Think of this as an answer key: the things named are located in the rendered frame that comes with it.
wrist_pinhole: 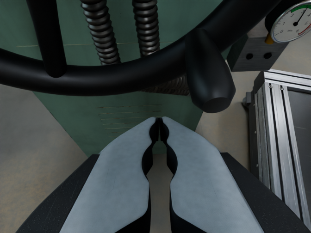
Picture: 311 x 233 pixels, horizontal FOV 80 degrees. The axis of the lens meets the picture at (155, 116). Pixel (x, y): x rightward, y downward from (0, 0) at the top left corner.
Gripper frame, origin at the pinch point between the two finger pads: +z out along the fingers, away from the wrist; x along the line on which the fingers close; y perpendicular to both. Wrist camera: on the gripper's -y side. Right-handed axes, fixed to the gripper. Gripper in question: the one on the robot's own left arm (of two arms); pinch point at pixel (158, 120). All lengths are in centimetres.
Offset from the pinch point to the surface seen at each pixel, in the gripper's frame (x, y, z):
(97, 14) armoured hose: -5.5, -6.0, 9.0
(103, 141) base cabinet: -21, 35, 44
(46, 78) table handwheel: -9.3, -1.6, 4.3
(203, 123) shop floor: 22, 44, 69
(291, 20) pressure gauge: 18.6, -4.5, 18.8
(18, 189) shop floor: -58, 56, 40
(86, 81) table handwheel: -6.2, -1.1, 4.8
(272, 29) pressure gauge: 16.4, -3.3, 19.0
